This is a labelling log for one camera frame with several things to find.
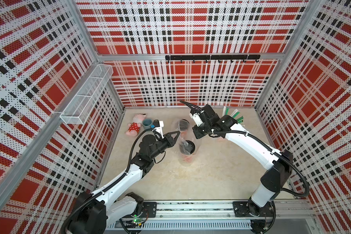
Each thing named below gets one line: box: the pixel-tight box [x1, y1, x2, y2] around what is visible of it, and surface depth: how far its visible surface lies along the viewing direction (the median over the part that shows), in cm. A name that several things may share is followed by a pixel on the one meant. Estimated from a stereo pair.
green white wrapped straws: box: [221, 105, 244, 123], surface depth 95 cm
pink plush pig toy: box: [124, 113, 147, 137], surface depth 104 cm
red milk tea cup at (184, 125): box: [178, 118, 190, 140], surface depth 84 cm
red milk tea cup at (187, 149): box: [180, 139, 196, 164], surface depth 75 cm
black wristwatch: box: [152, 119, 160, 128], surface depth 71 cm
